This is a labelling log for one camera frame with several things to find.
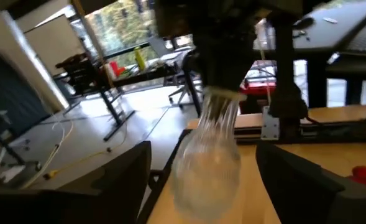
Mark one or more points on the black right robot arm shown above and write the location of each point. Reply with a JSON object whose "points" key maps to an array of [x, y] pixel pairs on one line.
{"points": [[286, 93]]}

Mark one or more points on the dark grey desk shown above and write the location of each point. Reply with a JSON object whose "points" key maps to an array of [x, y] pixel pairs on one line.
{"points": [[335, 34]]}

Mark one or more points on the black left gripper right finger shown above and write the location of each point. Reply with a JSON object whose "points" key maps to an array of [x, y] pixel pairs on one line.
{"points": [[310, 202]]}

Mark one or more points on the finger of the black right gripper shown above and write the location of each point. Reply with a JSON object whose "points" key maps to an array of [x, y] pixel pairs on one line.
{"points": [[213, 73], [235, 73]]}

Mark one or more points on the black table frame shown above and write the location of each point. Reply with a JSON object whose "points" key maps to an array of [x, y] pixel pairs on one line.
{"points": [[325, 134]]}

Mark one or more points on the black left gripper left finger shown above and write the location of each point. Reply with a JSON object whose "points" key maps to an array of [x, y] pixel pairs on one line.
{"points": [[77, 205]]}

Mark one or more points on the red ribbed glass vase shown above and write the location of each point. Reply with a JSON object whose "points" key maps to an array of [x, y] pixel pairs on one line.
{"points": [[364, 175]]}

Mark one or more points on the red tool cart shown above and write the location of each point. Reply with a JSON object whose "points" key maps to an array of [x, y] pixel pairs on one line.
{"points": [[257, 88]]}

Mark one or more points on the white board panel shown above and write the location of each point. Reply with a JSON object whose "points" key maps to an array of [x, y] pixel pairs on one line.
{"points": [[55, 43]]}

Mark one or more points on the clear ribbed bulbous vase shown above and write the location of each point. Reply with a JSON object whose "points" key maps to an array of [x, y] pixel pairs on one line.
{"points": [[206, 174]]}

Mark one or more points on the yellow-green bottle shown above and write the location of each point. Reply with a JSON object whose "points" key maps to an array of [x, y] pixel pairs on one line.
{"points": [[140, 60]]}

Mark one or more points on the red desk item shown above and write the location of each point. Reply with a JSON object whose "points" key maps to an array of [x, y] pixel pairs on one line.
{"points": [[116, 68]]}

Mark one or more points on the black office chair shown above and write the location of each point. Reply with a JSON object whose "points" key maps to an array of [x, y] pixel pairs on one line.
{"points": [[190, 67]]}

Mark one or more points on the black room desk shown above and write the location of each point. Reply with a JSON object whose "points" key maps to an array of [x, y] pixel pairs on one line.
{"points": [[139, 76]]}

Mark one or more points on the dark blue partition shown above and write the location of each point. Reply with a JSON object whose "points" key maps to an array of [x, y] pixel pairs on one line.
{"points": [[11, 96]]}

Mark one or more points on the silver corner bracket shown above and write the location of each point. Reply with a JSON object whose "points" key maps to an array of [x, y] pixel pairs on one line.
{"points": [[269, 127]]}

